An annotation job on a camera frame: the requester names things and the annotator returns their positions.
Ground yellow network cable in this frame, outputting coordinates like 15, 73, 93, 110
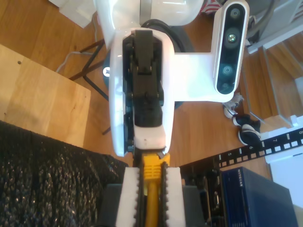
141, 151, 171, 227

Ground black bubble wrap mat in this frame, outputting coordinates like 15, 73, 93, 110
0, 119, 130, 227

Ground whitish shoe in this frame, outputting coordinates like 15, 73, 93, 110
222, 93, 245, 119

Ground white sheet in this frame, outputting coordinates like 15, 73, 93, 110
48, 0, 95, 29

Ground dark shoe white sole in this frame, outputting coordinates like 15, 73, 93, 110
233, 114, 261, 133
237, 129, 261, 146

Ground red white striped cloth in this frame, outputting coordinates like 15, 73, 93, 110
203, 0, 224, 15

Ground wooden staircase white risers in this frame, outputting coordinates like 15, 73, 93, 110
246, 0, 303, 130

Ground white floor cable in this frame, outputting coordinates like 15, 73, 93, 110
55, 14, 101, 74

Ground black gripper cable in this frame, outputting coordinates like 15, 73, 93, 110
141, 18, 195, 54

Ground blue network switch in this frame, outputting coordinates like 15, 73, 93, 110
220, 166, 299, 227

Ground black perforated rack post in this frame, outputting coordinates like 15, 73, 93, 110
219, 129, 303, 169

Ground camera bar with bracket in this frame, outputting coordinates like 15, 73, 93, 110
174, 0, 251, 103

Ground grey hose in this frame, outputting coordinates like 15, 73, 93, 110
246, 0, 276, 44

